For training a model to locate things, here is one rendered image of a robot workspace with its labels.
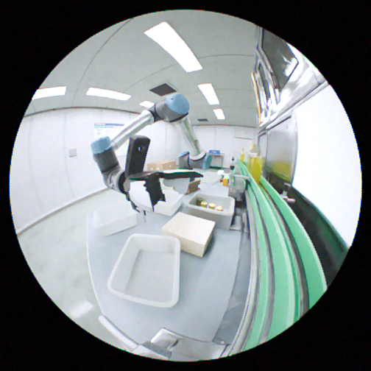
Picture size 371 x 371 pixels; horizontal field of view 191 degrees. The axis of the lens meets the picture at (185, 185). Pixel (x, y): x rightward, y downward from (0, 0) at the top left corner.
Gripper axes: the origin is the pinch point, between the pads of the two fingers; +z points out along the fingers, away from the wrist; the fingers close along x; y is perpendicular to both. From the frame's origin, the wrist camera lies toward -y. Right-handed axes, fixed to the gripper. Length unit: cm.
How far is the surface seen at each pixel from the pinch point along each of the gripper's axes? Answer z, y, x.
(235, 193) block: 6.0, 18.4, -42.1
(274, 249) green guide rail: 16.9, 9.3, 0.9
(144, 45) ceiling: -81, -172, -48
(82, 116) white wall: -336, -153, -16
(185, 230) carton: -6.7, 20.5, -8.7
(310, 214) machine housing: 35.8, 10.7, -15.6
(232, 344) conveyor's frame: 16.4, 15.6, 17.4
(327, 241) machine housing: 36.8, 10.6, -3.0
